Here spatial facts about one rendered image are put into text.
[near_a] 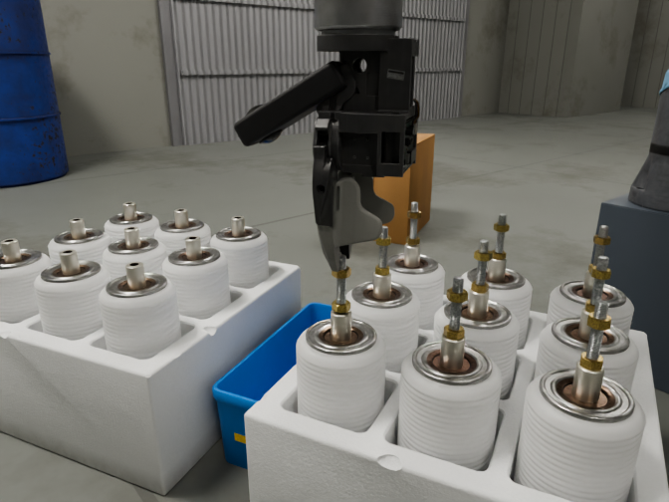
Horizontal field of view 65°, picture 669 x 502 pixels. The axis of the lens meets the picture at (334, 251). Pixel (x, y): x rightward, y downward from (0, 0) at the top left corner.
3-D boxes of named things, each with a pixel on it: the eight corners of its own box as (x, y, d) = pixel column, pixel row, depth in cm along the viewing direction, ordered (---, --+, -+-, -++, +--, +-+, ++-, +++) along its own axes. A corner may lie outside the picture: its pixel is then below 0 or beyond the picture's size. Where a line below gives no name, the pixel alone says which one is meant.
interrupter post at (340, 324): (352, 345, 55) (352, 316, 54) (330, 345, 55) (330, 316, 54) (351, 334, 57) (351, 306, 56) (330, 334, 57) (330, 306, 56)
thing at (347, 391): (385, 505, 57) (391, 361, 51) (297, 506, 57) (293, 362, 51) (377, 444, 66) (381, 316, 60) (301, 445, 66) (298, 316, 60)
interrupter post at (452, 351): (435, 369, 50) (438, 339, 49) (441, 357, 52) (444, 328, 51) (461, 375, 49) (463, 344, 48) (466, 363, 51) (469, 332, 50)
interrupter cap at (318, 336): (379, 358, 52) (380, 352, 52) (304, 358, 52) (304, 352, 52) (373, 322, 59) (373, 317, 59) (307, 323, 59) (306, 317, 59)
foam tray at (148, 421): (144, 316, 116) (134, 238, 110) (303, 353, 101) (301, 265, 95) (-34, 419, 82) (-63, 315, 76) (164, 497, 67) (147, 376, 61)
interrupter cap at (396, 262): (449, 268, 75) (449, 263, 75) (411, 281, 71) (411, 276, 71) (411, 253, 81) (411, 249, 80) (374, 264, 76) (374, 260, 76)
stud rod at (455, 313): (446, 352, 50) (452, 278, 48) (448, 347, 51) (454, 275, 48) (456, 354, 50) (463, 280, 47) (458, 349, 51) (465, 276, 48)
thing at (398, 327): (346, 392, 77) (347, 278, 71) (413, 398, 76) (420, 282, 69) (337, 435, 68) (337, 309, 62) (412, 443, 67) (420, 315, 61)
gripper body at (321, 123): (401, 186, 45) (408, 33, 41) (306, 179, 47) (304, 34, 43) (415, 169, 52) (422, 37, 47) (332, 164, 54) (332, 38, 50)
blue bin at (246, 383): (312, 359, 99) (311, 300, 95) (365, 372, 95) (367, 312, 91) (214, 462, 73) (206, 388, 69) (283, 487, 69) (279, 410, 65)
